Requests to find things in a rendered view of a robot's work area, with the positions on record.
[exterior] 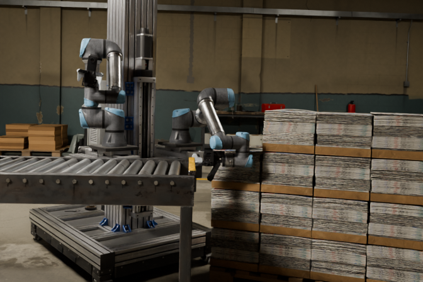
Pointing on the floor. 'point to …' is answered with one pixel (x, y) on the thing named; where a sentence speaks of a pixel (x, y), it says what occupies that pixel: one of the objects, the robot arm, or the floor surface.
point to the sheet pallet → (34, 139)
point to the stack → (318, 218)
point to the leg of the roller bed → (185, 243)
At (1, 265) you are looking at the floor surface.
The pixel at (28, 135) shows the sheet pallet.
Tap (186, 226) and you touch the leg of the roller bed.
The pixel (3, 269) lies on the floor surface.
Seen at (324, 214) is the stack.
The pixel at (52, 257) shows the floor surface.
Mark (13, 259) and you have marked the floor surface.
